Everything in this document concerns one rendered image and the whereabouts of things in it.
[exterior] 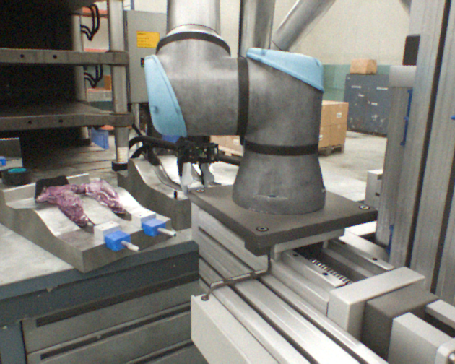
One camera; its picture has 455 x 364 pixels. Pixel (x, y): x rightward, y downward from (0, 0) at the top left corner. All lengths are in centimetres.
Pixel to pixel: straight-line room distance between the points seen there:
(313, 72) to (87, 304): 82
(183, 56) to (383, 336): 43
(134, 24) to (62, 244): 119
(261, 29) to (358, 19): 843
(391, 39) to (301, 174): 820
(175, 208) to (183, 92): 60
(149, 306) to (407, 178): 81
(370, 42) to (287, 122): 849
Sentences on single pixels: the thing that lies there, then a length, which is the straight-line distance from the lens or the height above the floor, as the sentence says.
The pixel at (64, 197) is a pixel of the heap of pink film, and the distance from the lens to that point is 113.
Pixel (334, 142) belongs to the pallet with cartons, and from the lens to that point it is 622.
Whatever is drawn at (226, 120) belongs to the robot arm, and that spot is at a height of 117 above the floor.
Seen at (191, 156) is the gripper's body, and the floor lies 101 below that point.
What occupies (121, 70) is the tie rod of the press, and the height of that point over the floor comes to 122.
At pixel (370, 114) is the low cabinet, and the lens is 831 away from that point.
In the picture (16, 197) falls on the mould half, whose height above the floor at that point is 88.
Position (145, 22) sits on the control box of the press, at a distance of 199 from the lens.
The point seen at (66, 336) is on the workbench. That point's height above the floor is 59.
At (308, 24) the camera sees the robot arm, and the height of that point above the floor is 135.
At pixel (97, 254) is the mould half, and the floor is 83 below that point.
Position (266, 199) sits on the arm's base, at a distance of 60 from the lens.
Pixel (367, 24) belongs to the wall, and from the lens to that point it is 916.
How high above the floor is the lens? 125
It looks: 16 degrees down
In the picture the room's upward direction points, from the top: 1 degrees clockwise
